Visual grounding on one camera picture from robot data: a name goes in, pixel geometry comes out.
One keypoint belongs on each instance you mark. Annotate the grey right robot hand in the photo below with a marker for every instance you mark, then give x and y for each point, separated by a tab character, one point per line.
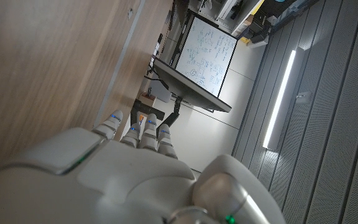
120	180

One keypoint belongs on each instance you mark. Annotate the light wooden box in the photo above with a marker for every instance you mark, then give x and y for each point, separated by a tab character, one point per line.
148	99

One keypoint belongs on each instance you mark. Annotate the large flat monitor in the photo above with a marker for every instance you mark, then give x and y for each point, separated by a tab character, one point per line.
191	90

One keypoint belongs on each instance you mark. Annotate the written whiteboard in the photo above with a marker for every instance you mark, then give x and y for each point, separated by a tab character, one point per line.
207	56

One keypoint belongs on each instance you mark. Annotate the grey ceiling sensor box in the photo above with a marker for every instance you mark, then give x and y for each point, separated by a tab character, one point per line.
303	98

